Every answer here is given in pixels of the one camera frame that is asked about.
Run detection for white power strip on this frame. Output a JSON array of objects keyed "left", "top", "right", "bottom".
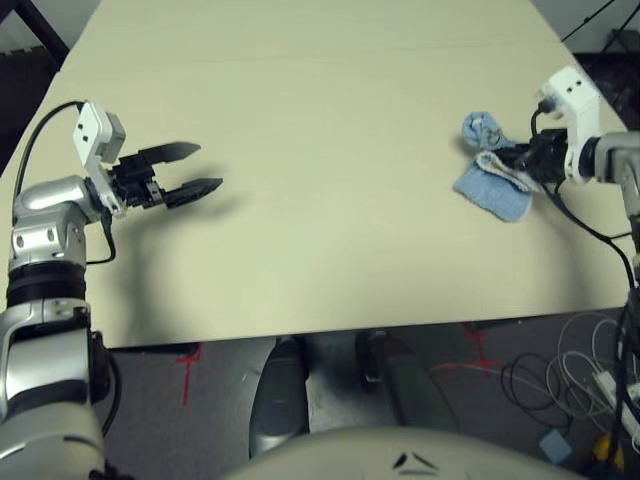
[{"left": 591, "top": 368, "right": 640, "bottom": 437}]

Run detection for white floor cables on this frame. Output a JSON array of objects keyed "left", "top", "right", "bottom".
[{"left": 543, "top": 311, "right": 640, "bottom": 427}]

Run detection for dark grey left robot leg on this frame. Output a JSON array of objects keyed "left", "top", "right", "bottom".
[{"left": 247, "top": 335, "right": 309, "bottom": 459}]

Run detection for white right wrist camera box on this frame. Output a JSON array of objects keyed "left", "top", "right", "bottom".
[{"left": 538, "top": 65, "right": 602, "bottom": 182}]

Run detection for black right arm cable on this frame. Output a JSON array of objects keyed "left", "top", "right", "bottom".
[{"left": 528, "top": 106, "right": 640, "bottom": 480}]

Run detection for small blue box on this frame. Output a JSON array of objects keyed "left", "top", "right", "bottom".
[{"left": 538, "top": 430, "right": 574, "bottom": 464}]

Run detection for black floor cable loops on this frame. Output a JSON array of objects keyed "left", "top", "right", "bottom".
[{"left": 501, "top": 351, "right": 572, "bottom": 427}]

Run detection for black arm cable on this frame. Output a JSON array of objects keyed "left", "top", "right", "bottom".
[
  {"left": 16, "top": 100, "right": 117, "bottom": 266},
  {"left": 528, "top": 106, "right": 640, "bottom": 480}
]

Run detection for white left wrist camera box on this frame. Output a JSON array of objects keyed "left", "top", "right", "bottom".
[{"left": 72, "top": 100, "right": 128, "bottom": 217}]

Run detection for light blue terry rag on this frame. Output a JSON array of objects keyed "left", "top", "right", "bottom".
[{"left": 453, "top": 110, "right": 544, "bottom": 223}]

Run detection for red floor tape mark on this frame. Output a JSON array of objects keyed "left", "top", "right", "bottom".
[
  {"left": 463, "top": 323, "right": 502, "bottom": 380},
  {"left": 174, "top": 342, "right": 204, "bottom": 404}
]

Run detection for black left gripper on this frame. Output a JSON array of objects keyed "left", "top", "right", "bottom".
[{"left": 107, "top": 141, "right": 224, "bottom": 211}]

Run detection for yellow floor object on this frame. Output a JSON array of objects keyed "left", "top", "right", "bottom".
[{"left": 591, "top": 433, "right": 627, "bottom": 472}]

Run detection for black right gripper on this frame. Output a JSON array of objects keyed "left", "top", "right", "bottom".
[{"left": 496, "top": 128, "right": 571, "bottom": 185}]

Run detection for grey robot torso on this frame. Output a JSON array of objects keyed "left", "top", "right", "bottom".
[{"left": 219, "top": 424, "right": 571, "bottom": 480}]

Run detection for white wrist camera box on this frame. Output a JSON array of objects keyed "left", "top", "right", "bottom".
[
  {"left": 538, "top": 65, "right": 602, "bottom": 182},
  {"left": 72, "top": 100, "right": 128, "bottom": 217}
]

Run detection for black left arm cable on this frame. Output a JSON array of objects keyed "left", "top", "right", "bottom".
[{"left": 16, "top": 100, "right": 117, "bottom": 266}]

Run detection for black diagonal beam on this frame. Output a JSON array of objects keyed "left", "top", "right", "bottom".
[{"left": 0, "top": 0, "right": 71, "bottom": 60}]

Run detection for black tripod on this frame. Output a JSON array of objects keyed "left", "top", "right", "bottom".
[{"left": 559, "top": 0, "right": 640, "bottom": 52}]

